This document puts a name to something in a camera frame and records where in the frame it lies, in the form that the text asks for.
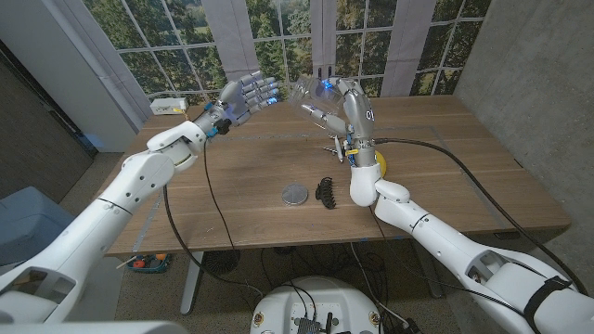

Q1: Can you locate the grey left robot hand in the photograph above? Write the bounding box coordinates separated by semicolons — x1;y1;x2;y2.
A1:
217;70;280;127

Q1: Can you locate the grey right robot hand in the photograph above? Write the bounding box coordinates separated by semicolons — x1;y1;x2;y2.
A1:
299;76;376;141

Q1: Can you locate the clear glass jar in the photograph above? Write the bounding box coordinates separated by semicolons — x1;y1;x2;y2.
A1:
287;76;348;131

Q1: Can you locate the grey round jar lid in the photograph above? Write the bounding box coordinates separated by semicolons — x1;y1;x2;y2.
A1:
281;182;309;207

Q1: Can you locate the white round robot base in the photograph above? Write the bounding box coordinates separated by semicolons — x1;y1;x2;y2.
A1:
250;276;384;334

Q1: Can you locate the black hair clip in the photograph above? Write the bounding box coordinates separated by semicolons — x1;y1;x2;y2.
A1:
314;176;337;210

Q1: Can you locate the printed window backdrop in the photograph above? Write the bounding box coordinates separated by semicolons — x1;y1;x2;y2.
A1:
41;0;493;106

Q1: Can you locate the white power strip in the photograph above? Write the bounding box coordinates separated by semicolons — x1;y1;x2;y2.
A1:
149;96;190;116

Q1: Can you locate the black round fan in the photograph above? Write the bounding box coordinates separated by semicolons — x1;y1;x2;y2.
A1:
202;249;241;277

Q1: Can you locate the basket of colourful toys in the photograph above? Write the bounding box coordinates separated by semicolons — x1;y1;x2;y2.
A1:
125;252;171;275

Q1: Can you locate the white table leg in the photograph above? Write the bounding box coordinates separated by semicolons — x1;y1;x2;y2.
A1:
179;251;205;316

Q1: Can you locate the grey blue storage box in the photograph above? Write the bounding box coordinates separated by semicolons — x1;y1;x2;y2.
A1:
0;186;78;268

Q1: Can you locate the white robot torso edge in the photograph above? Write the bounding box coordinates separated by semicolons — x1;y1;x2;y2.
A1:
0;320;189;334

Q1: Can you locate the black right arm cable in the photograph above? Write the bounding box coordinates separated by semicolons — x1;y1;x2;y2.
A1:
373;137;590;296

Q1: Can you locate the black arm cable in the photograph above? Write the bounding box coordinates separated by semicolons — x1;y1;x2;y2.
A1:
161;138;265;301
373;137;590;296

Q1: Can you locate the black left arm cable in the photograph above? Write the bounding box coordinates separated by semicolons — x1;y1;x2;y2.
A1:
161;138;265;301

